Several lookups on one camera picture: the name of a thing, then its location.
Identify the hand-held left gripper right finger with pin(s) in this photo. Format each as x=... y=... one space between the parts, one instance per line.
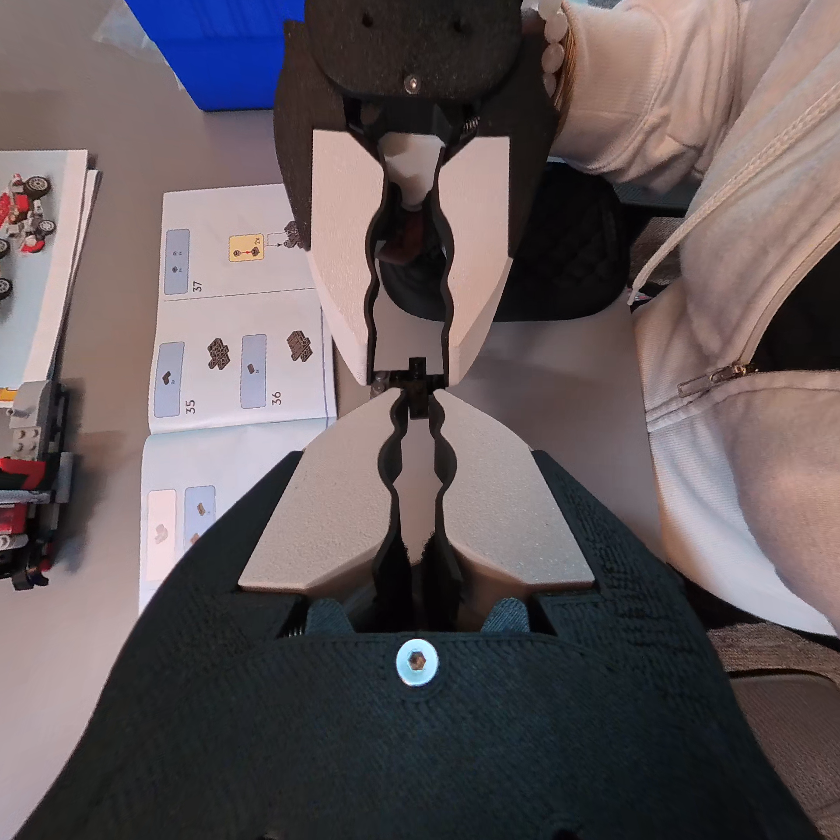
x=512 y=518

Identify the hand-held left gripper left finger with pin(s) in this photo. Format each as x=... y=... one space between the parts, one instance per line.
x=321 y=518

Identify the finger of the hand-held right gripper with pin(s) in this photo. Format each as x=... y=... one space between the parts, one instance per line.
x=479 y=249
x=341 y=249

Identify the black lego corner plate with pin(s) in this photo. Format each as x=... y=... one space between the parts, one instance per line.
x=418 y=405

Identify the blue plastic bin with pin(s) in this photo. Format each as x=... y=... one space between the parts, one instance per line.
x=210 y=52

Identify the lego truck model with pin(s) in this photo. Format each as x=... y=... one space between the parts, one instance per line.
x=33 y=485

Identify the open lego instruction booklet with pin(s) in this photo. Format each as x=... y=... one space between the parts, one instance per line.
x=197 y=446

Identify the closed lego instruction booklet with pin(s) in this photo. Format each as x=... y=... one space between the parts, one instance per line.
x=39 y=262

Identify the person's right hand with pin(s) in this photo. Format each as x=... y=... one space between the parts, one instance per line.
x=403 y=239

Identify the black quilted case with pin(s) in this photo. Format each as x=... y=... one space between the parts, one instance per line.
x=571 y=262

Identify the clear plastic scrap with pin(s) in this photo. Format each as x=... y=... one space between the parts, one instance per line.
x=141 y=36

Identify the black shirt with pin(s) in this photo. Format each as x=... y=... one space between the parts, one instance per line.
x=804 y=321

